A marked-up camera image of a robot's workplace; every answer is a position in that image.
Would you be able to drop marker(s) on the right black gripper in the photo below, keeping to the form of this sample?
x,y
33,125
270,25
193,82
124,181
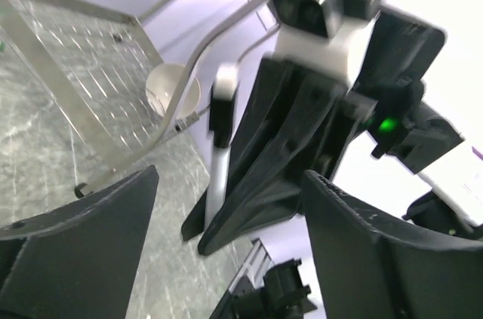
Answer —
x,y
386,100

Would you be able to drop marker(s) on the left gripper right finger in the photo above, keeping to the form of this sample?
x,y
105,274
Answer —
x,y
370,264

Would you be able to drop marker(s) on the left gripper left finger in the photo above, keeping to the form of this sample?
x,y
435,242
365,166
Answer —
x,y
79,260

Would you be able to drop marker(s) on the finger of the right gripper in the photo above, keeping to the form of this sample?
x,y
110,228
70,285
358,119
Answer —
x,y
274,90
264,191

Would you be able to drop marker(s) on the black cap marker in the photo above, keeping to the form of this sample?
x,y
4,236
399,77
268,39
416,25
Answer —
x,y
221,123

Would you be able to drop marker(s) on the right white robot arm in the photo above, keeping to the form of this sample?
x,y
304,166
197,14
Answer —
x,y
448,176

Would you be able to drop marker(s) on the red white bowl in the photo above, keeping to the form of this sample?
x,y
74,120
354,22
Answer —
x,y
161,85

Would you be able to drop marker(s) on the steel dish rack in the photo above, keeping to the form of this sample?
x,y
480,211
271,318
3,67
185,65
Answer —
x,y
74,103

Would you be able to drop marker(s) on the black base frame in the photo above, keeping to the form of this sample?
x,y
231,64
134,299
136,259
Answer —
x,y
263,289

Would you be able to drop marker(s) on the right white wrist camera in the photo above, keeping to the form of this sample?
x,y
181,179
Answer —
x,y
329,36

